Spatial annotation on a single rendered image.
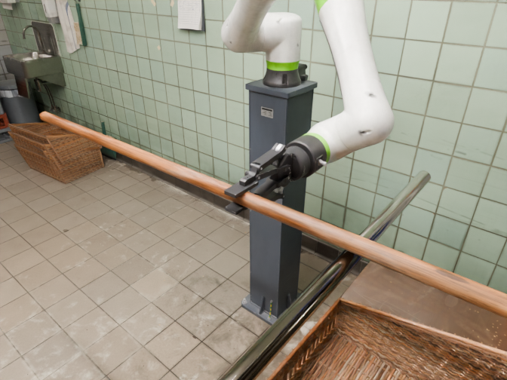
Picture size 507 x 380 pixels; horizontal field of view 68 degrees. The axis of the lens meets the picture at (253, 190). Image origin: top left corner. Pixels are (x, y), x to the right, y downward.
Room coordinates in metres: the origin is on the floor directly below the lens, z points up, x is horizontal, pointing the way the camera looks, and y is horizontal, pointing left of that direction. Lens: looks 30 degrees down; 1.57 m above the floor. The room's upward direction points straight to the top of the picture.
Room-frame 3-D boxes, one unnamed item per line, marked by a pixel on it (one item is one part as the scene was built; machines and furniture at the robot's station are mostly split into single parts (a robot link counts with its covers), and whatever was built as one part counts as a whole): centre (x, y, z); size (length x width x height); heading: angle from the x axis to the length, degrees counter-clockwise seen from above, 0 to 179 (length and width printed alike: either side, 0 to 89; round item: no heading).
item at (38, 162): (3.10, 1.75, 0.14); 0.56 x 0.49 x 0.28; 56
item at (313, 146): (0.81, -0.12, 1.19); 0.12 x 0.06 x 0.09; 52
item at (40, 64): (3.79, 2.16, 0.71); 0.47 x 0.36 x 0.91; 50
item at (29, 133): (3.10, 1.74, 0.32); 0.56 x 0.49 x 0.28; 58
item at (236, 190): (0.64, 0.02, 1.21); 0.07 x 0.03 x 0.01; 142
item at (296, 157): (0.76, -0.07, 1.19); 0.09 x 0.07 x 0.08; 142
